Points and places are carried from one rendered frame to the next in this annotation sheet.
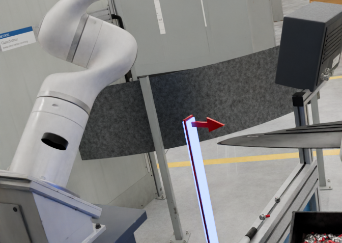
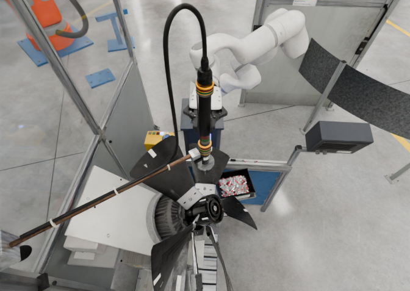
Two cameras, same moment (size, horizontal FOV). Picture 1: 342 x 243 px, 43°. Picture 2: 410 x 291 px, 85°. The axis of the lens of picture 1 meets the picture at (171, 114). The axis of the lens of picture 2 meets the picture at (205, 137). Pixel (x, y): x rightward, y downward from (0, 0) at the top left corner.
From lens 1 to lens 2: 101 cm
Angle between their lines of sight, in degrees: 56
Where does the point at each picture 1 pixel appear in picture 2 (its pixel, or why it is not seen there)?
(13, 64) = not seen: hidden behind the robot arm
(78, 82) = (226, 84)
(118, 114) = (321, 67)
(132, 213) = (221, 125)
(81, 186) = (290, 80)
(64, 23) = (235, 63)
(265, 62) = not seen: outside the picture
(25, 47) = (306, 7)
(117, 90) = (329, 57)
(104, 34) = (244, 74)
